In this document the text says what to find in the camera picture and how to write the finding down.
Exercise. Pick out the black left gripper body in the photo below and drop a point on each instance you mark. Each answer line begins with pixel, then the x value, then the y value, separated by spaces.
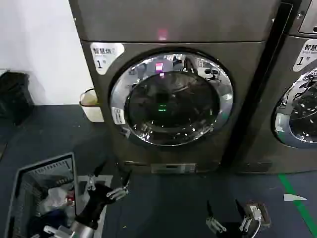
pixel 95 203

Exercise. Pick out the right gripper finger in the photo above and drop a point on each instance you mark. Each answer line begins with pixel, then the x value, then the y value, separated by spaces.
pixel 210 210
pixel 244 221

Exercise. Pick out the grey front-load dryer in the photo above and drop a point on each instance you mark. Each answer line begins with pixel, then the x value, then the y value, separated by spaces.
pixel 178 22
pixel 275 158

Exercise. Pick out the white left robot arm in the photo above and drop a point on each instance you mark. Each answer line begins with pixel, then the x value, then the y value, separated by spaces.
pixel 80 230

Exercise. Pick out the round glass dryer door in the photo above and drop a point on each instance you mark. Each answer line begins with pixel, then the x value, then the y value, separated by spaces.
pixel 302 114
pixel 173 99

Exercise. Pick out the grey plastic laundry basket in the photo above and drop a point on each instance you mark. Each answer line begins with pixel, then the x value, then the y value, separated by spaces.
pixel 19 178

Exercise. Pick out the beige plastic bin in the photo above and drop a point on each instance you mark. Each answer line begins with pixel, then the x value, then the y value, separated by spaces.
pixel 92 109

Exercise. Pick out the black vertical trim strip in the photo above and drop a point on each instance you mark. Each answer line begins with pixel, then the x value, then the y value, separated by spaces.
pixel 257 86

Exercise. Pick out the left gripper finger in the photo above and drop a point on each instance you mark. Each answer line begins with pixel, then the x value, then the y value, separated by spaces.
pixel 91 182
pixel 119 192

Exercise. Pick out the dryer bottom access panel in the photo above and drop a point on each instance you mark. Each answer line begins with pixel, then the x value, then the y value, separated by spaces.
pixel 173 168

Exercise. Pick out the small red item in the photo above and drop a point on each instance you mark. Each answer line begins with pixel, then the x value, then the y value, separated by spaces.
pixel 70 196

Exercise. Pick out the green floor tape line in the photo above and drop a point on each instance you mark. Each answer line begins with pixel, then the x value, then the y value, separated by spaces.
pixel 294 198

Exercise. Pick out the white number label sticker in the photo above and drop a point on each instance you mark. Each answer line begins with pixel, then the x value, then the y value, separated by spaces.
pixel 101 62
pixel 305 55

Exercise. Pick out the white cloth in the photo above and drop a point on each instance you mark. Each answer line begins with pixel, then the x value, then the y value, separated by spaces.
pixel 55 198

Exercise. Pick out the small white door sticker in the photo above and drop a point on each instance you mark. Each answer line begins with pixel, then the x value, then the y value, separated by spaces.
pixel 119 116

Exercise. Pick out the white paper scrap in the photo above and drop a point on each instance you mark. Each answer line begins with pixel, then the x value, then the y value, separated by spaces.
pixel 293 197

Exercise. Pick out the dark blue garment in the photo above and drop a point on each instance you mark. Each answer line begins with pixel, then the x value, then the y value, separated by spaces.
pixel 49 221

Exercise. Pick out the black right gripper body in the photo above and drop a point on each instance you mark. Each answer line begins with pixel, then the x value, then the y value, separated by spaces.
pixel 231 235

